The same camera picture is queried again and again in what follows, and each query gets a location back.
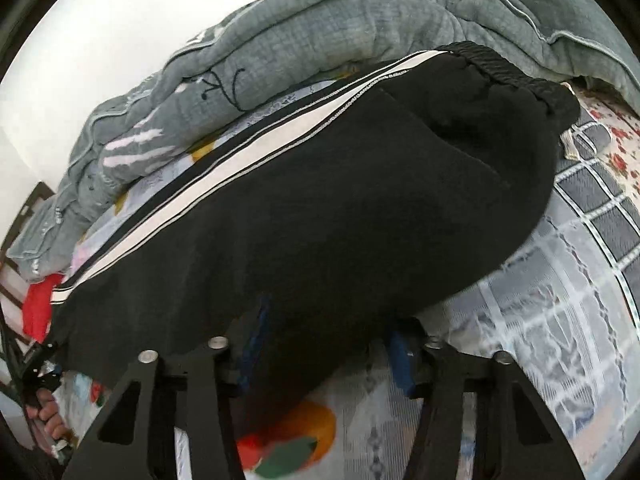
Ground grey quilt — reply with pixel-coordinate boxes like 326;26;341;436
7;0;640;281

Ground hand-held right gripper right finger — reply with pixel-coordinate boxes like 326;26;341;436
386;329;587;480

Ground black pants with white stripe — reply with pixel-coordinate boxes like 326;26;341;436
47;40;583;426

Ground person's left hand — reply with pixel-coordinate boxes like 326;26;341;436
27;392;71;443

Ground fruit print bedsheet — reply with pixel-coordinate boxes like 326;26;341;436
62;75;640;480

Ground red cloth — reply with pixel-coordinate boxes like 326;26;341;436
22;272;66;343

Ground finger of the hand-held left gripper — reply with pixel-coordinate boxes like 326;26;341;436
19;342;63;393

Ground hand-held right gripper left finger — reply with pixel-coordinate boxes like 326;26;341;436
61;302;271;480

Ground floral pillow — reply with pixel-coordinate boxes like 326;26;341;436
562;82;640;188

